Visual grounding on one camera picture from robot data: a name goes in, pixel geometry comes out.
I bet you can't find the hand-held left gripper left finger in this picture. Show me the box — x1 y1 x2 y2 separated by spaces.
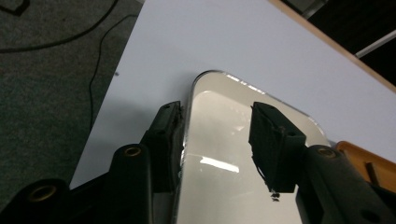
139 100 185 194

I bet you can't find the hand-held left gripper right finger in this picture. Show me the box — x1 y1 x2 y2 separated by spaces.
247 101 308 196

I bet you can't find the beige square plate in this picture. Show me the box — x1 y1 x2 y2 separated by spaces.
173 69 332 224

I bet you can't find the wooden tray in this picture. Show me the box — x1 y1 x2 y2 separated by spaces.
333 140 396 194

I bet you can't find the white table mat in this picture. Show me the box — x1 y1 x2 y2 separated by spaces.
68 0 396 224

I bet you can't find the grey chair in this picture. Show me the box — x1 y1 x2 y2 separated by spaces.
299 0 396 60

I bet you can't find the thin black cable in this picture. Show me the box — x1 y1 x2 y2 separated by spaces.
88 13 139 135

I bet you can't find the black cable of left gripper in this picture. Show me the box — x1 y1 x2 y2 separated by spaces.
0 0 120 54

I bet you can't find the black square frame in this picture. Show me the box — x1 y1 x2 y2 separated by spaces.
0 0 32 18

